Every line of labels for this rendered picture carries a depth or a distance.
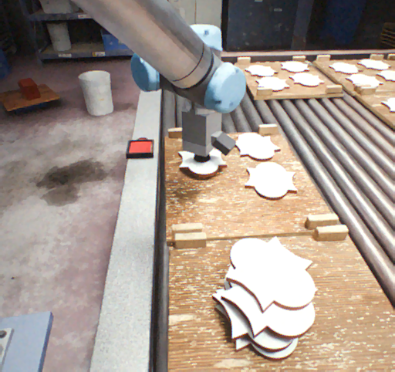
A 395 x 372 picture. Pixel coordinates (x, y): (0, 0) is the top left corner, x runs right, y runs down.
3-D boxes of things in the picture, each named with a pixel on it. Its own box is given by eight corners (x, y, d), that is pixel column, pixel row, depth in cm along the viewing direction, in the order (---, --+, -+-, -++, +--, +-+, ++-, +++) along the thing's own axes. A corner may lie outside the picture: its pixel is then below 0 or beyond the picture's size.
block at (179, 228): (171, 240, 60) (170, 230, 58) (171, 233, 62) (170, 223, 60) (203, 238, 61) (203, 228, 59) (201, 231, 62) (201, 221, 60)
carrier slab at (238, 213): (166, 246, 61) (166, 241, 60) (164, 140, 94) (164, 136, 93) (339, 234, 64) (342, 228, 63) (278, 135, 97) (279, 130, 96)
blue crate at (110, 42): (104, 51, 460) (101, 35, 447) (102, 44, 492) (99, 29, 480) (146, 47, 475) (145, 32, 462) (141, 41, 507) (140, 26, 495)
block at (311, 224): (306, 231, 62) (309, 221, 61) (303, 224, 64) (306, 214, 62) (336, 228, 63) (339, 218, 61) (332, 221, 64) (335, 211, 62)
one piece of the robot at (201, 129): (228, 106, 63) (224, 172, 72) (244, 91, 69) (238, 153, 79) (177, 95, 67) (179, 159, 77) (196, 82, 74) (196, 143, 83)
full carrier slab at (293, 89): (253, 99, 119) (254, 89, 116) (234, 66, 152) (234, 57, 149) (342, 97, 121) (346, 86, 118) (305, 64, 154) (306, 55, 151)
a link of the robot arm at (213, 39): (172, 27, 61) (204, 21, 66) (174, 82, 68) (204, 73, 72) (198, 34, 57) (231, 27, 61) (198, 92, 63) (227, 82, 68)
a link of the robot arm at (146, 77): (160, 59, 50) (211, 46, 55) (123, 45, 57) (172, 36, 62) (163, 106, 54) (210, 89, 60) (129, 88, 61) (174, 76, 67)
